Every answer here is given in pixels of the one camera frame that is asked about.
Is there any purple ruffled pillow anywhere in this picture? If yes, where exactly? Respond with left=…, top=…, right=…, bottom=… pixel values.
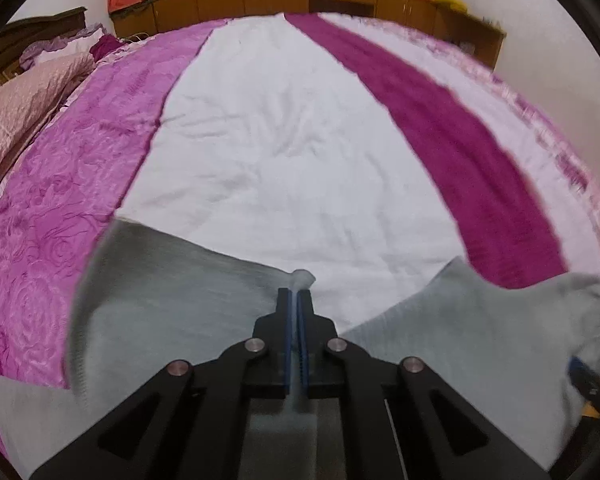
left=20, top=25, right=118, bottom=68

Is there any dark wooden headboard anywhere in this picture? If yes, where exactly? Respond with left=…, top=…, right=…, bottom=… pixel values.
left=0, top=7, right=88, bottom=101

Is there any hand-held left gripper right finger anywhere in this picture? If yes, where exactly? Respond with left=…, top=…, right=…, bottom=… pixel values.
left=299, top=289, right=552, bottom=480

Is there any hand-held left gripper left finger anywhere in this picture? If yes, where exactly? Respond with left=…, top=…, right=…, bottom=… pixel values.
left=28, top=287, right=293, bottom=480

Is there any pink quilted pillow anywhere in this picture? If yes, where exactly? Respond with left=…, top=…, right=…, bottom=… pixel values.
left=0, top=52, right=96, bottom=196

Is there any grey towel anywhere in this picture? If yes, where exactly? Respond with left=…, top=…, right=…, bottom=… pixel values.
left=0, top=217, right=600, bottom=480

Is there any pink and white striped bedspread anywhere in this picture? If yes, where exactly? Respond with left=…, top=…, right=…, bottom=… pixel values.
left=0, top=10, right=600, bottom=461

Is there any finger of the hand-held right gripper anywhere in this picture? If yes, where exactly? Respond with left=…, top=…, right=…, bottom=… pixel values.
left=567, top=355, right=600, bottom=403

